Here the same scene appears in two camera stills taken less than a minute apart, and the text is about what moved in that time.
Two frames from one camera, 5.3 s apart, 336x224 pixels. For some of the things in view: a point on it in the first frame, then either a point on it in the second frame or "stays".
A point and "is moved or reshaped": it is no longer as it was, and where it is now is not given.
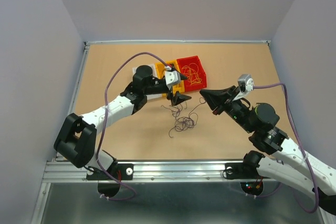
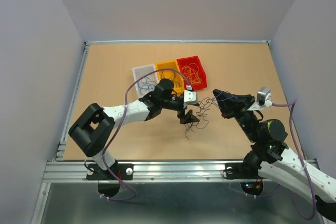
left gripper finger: x=178 y=98 -> x=189 y=117
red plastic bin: x=191 y=67 stays
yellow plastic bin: x=170 y=66 stays
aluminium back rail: x=108 y=42 stays
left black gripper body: x=156 y=88 -> x=174 y=105
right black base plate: x=238 y=171 stays
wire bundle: x=182 y=124 is moved or reshaped
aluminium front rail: x=206 y=171 stays
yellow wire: x=191 y=72 stays
